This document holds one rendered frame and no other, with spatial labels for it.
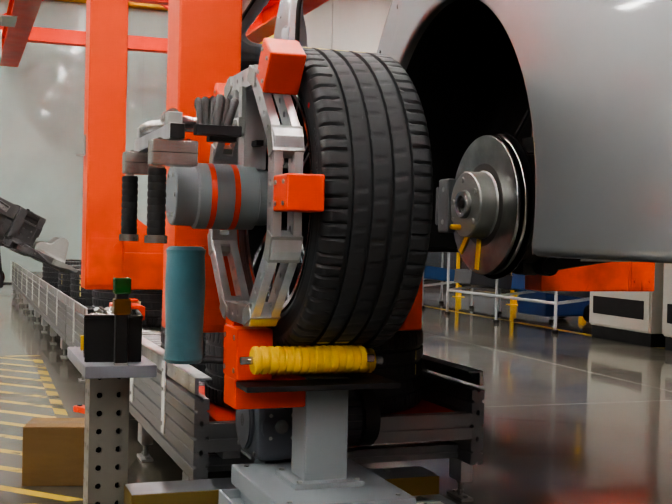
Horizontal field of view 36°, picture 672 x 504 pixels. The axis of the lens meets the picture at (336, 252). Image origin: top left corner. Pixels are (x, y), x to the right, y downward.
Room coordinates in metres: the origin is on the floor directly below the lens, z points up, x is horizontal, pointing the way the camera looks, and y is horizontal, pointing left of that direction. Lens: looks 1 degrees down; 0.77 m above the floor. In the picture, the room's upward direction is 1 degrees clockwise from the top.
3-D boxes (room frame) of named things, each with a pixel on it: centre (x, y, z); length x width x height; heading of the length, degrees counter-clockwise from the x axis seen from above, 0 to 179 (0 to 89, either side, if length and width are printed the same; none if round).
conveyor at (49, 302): (9.32, 2.33, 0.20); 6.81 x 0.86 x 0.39; 20
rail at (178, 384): (3.86, 0.75, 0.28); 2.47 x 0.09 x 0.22; 20
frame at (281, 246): (2.24, 0.19, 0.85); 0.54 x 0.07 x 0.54; 20
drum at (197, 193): (2.22, 0.25, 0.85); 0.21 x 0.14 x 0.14; 110
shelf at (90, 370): (2.66, 0.58, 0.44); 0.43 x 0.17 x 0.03; 20
